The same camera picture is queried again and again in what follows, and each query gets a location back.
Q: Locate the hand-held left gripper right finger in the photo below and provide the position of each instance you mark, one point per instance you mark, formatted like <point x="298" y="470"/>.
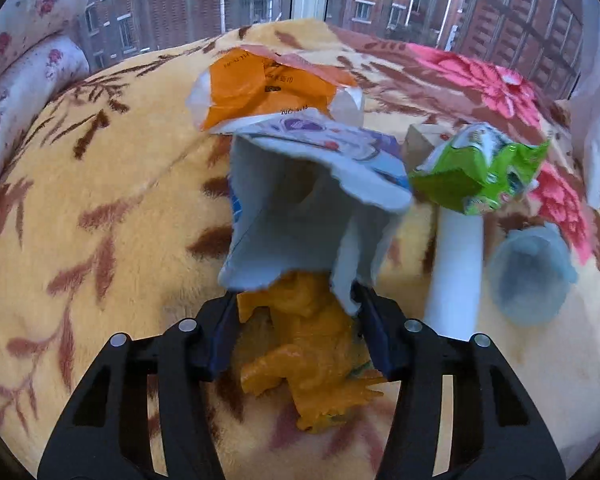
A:
<point x="376" y="332"/>

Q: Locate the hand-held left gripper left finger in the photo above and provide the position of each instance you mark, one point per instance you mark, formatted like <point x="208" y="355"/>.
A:
<point x="225" y="332"/>

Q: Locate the orange toy dinosaur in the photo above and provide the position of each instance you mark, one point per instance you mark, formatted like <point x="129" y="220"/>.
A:
<point x="310" y="355"/>

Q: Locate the white paper tube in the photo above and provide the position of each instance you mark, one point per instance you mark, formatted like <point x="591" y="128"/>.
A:
<point x="455" y="270"/>

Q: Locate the torn white paper bag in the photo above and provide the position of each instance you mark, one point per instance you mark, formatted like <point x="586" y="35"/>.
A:
<point x="290" y="220"/>

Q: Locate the clear plastic cup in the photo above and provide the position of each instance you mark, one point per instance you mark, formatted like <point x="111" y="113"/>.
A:
<point x="527" y="280"/>

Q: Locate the green snack packet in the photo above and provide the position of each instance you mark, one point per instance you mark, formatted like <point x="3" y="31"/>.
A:
<point x="460" y="180"/>

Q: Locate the small brown cardboard box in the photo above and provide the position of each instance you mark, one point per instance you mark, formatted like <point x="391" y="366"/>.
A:
<point x="417" y="145"/>

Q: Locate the orange snack bag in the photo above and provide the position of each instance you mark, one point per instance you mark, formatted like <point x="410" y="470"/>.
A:
<point x="250" y="90"/>

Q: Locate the yellow floral blanket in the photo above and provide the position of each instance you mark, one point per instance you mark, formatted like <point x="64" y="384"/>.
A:
<point x="105" y="185"/>

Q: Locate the folded pink floral quilt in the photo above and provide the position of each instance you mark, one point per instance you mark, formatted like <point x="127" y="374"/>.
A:
<point x="25" y="75"/>

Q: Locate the red brick building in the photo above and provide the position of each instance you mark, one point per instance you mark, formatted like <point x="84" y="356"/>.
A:
<point x="180" y="5"/>

